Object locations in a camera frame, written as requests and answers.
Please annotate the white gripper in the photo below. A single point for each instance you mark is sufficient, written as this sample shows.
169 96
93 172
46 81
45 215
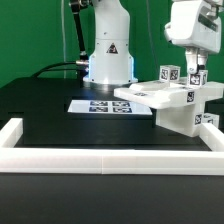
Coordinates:
195 24

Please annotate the white chair back frame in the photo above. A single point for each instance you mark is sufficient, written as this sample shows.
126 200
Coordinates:
161 95

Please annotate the white chair seat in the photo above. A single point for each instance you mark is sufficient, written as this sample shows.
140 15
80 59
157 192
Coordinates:
185 120

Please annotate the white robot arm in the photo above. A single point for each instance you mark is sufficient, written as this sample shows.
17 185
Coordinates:
111 64

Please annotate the white U-shaped fence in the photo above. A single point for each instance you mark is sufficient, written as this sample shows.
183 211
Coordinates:
84 161

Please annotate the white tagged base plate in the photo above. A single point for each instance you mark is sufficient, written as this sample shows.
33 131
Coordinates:
108 107

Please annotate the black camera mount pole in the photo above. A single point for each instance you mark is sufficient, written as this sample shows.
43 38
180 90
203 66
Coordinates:
76 6

